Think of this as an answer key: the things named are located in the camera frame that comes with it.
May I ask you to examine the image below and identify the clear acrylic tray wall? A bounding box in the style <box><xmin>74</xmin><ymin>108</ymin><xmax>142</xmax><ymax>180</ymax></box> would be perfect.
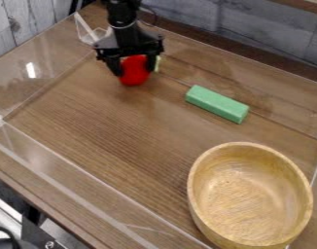
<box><xmin>0</xmin><ymin>122</ymin><xmax>210</xmax><ymax>249</ymax></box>

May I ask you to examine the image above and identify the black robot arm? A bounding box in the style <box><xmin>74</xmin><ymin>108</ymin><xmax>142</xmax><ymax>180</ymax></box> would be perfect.
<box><xmin>92</xmin><ymin>0</ymin><xmax>163</xmax><ymax>77</ymax></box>

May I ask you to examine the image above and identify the clear acrylic corner bracket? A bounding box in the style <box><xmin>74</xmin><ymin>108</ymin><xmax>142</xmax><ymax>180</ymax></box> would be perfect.
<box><xmin>74</xmin><ymin>13</ymin><xmax>110</xmax><ymax>46</ymax></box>

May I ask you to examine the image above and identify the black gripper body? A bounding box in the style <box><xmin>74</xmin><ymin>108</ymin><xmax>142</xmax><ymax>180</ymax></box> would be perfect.
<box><xmin>94</xmin><ymin>22</ymin><xmax>163</xmax><ymax>60</ymax></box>

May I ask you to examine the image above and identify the black cable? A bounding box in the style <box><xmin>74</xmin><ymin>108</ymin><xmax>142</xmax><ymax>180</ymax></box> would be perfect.
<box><xmin>0</xmin><ymin>226</ymin><xmax>23</xmax><ymax>249</ymax></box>

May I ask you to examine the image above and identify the black metal stand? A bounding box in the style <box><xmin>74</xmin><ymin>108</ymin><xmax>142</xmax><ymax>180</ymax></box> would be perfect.
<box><xmin>21</xmin><ymin>217</ymin><xmax>59</xmax><ymax>249</ymax></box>

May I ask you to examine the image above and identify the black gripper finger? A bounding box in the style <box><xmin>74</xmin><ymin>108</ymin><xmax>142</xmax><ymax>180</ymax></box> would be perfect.
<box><xmin>146</xmin><ymin>53</ymin><xmax>158</xmax><ymax>72</ymax></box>
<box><xmin>106</xmin><ymin>57</ymin><xmax>123</xmax><ymax>77</ymax></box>

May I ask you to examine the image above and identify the red plush fruit green leaf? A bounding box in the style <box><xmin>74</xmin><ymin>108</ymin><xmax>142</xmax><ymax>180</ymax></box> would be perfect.
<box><xmin>118</xmin><ymin>54</ymin><xmax>160</xmax><ymax>87</ymax></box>

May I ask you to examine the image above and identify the green foam block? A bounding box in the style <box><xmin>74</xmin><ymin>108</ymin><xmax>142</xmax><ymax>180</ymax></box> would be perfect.
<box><xmin>185</xmin><ymin>85</ymin><xmax>249</xmax><ymax>125</ymax></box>

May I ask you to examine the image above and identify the wooden bowl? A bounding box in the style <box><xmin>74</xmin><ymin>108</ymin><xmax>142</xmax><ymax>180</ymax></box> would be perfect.
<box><xmin>187</xmin><ymin>142</ymin><xmax>313</xmax><ymax>249</ymax></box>

